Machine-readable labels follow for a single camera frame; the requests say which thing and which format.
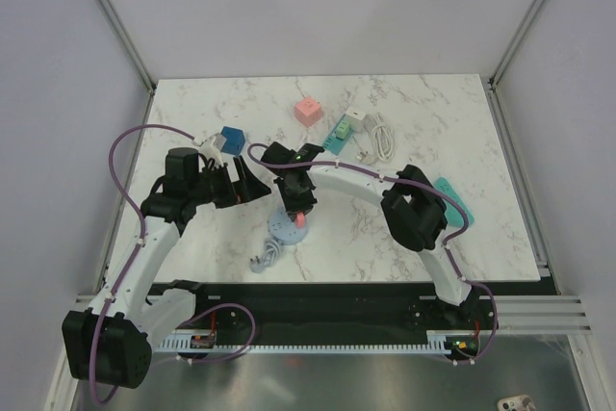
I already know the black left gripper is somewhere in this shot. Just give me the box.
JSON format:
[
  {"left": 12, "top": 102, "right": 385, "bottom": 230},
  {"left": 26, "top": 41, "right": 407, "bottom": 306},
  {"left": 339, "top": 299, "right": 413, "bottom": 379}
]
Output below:
[{"left": 189, "top": 156, "right": 270, "bottom": 209}]

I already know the pink plug adapter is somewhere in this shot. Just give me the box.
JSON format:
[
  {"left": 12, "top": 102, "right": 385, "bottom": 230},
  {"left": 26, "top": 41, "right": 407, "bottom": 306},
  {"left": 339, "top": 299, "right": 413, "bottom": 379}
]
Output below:
[{"left": 294, "top": 212, "right": 306, "bottom": 229}]

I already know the blue cube socket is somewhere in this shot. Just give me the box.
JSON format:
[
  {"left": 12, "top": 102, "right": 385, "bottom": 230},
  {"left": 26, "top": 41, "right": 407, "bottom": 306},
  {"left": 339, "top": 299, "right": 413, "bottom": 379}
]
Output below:
[{"left": 220, "top": 126, "right": 245, "bottom": 156}]

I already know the teal power strip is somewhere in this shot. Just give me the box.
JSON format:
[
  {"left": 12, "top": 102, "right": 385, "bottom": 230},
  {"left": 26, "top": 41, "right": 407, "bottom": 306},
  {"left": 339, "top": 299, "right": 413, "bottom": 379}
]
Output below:
[{"left": 322, "top": 125, "right": 353, "bottom": 155}]

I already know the pink cube socket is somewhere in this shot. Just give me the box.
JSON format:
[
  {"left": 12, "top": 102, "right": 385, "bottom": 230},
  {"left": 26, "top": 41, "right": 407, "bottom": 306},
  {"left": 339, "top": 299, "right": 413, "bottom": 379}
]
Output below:
[{"left": 294, "top": 97, "right": 323, "bottom": 127}]

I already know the green cube plug adapter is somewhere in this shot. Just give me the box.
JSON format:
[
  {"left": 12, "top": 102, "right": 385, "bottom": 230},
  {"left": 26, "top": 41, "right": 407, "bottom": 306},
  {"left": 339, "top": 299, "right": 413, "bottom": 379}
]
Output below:
[{"left": 334, "top": 116, "right": 351, "bottom": 141}]

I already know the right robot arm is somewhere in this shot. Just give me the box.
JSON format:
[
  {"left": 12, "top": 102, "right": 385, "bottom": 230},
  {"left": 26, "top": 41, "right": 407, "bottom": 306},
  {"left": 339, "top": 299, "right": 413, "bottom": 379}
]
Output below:
[{"left": 247, "top": 142, "right": 476, "bottom": 328}]

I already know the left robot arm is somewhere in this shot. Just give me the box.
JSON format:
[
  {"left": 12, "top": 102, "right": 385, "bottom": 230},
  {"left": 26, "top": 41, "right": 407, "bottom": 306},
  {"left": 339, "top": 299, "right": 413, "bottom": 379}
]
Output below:
[{"left": 62, "top": 147, "right": 271, "bottom": 389}]

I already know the light blue round socket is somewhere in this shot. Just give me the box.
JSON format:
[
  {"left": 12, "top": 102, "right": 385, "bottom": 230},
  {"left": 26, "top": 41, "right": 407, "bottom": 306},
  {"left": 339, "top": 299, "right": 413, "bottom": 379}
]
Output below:
[{"left": 268, "top": 209, "right": 308, "bottom": 245}]

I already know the white cube socket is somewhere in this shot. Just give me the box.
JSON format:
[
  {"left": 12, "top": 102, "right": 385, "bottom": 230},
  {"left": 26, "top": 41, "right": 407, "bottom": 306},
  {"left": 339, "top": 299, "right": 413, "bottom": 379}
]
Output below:
[{"left": 345, "top": 107, "right": 368, "bottom": 133}]

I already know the teal wedge-shaped socket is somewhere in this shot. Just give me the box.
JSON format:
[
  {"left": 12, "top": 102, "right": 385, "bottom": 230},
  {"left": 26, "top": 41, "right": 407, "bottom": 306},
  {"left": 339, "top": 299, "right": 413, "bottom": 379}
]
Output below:
[{"left": 432, "top": 175, "right": 477, "bottom": 231}]

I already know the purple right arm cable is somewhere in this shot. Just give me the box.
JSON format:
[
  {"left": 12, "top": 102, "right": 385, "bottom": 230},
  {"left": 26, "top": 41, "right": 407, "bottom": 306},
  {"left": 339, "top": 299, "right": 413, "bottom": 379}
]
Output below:
[{"left": 247, "top": 142, "right": 501, "bottom": 367}]

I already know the white coiled power cable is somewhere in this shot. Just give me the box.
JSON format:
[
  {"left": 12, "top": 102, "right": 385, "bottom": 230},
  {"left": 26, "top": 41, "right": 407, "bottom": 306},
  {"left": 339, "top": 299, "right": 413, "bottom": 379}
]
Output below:
[{"left": 355, "top": 112, "right": 398, "bottom": 166}]

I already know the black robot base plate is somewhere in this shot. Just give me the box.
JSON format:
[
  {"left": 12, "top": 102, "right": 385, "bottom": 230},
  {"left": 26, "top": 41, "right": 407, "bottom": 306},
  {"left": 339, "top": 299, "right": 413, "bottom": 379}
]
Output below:
[{"left": 150, "top": 280, "right": 497, "bottom": 344}]

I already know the white slotted cable duct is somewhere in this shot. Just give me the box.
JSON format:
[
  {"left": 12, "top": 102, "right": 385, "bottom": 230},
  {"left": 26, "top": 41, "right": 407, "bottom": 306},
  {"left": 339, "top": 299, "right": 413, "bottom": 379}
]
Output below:
[{"left": 154, "top": 331, "right": 451, "bottom": 355}]

